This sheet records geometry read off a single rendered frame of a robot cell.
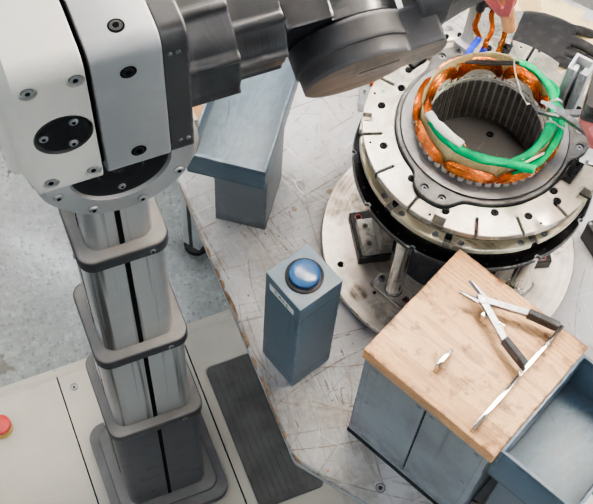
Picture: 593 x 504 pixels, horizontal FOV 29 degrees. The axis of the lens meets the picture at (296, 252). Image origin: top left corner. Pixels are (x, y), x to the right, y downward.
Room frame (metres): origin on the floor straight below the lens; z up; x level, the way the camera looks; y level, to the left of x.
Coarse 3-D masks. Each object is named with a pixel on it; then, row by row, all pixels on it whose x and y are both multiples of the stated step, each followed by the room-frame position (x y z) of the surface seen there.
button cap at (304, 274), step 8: (296, 264) 0.69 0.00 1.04; (304, 264) 0.69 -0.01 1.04; (312, 264) 0.69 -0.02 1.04; (296, 272) 0.68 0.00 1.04; (304, 272) 0.68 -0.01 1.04; (312, 272) 0.68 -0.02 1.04; (296, 280) 0.67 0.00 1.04; (304, 280) 0.67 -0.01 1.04; (312, 280) 0.67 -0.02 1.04; (304, 288) 0.66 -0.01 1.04
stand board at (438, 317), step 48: (432, 288) 0.67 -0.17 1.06; (480, 288) 0.67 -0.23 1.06; (384, 336) 0.59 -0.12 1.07; (432, 336) 0.60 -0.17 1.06; (480, 336) 0.61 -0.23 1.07; (528, 336) 0.61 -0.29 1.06; (432, 384) 0.54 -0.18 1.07; (480, 384) 0.54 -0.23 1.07; (528, 384) 0.55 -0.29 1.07; (480, 432) 0.48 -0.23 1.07
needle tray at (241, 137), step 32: (288, 64) 1.02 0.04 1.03; (256, 96) 0.96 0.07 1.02; (288, 96) 0.94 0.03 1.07; (224, 128) 0.90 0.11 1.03; (256, 128) 0.91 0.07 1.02; (192, 160) 0.83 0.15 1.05; (224, 160) 0.82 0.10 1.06; (256, 160) 0.85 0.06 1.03; (224, 192) 0.90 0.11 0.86; (256, 192) 0.89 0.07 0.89; (256, 224) 0.89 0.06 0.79
